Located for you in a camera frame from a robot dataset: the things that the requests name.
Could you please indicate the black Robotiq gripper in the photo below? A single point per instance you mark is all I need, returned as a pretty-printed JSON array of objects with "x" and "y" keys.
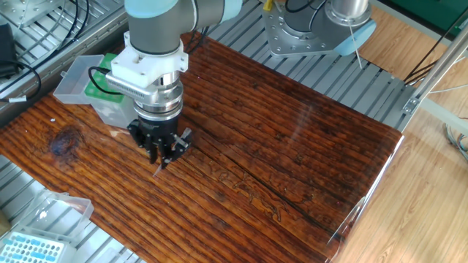
[{"x": 157, "y": 129}]

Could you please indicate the large clear pipette tip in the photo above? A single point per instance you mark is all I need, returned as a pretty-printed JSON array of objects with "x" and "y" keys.
[{"x": 158, "y": 171}]

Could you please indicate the translucent tip holder green rack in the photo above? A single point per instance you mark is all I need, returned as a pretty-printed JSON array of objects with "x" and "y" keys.
[{"x": 109, "y": 113}]

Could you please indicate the clear hinged holder lid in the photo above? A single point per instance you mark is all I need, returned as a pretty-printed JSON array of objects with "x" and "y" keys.
[{"x": 75, "y": 82}]

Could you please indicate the clear small-tip box lid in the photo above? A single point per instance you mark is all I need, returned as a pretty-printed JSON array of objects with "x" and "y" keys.
[{"x": 62, "y": 215}]

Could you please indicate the white small-tip box blue tips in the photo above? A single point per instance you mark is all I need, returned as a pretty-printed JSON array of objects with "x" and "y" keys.
[{"x": 29, "y": 252}]

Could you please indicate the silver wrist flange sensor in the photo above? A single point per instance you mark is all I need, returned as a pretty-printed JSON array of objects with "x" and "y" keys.
[{"x": 164, "y": 98}]

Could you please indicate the silver vented wrist module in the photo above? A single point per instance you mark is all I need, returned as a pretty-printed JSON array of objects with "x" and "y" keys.
[{"x": 128, "y": 89}]

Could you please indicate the brown wooden board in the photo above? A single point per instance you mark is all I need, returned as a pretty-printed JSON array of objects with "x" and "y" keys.
[{"x": 256, "y": 146}]

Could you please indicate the yellow tag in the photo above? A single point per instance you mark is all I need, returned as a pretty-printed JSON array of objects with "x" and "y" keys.
[{"x": 268, "y": 5}]

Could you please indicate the black power adapter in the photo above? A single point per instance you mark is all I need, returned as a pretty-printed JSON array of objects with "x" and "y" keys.
[{"x": 7, "y": 51}]

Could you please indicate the silver perforated metal plate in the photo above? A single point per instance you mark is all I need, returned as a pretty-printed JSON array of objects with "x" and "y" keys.
[{"x": 29, "y": 11}]

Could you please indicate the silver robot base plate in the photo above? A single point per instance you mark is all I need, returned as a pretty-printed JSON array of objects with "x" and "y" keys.
[{"x": 281, "y": 40}]

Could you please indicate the aluminium frame bar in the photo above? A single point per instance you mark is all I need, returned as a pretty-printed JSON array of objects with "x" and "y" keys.
[{"x": 435, "y": 69}]

